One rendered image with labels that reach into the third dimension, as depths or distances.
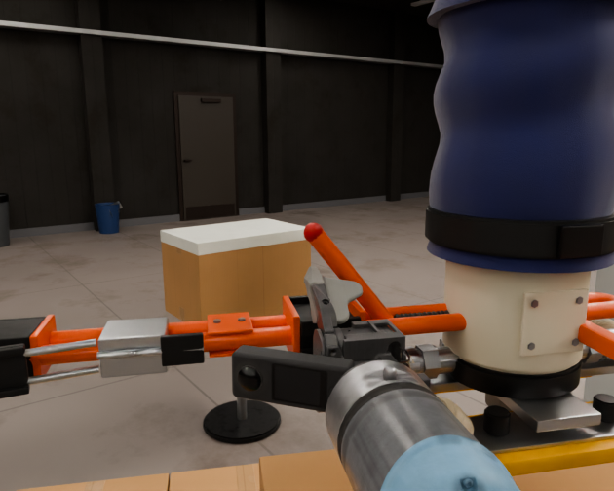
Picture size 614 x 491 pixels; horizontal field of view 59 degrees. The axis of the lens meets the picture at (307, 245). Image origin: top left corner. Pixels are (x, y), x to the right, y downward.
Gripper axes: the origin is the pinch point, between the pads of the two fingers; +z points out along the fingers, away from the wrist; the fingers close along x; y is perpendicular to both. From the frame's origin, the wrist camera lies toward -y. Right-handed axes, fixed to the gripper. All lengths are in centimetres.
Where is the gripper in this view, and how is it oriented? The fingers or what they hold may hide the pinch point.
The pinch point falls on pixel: (305, 326)
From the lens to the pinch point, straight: 65.5
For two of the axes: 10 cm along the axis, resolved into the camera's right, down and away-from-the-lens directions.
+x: 0.0, -9.8, -2.0
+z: -1.9, -2.0, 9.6
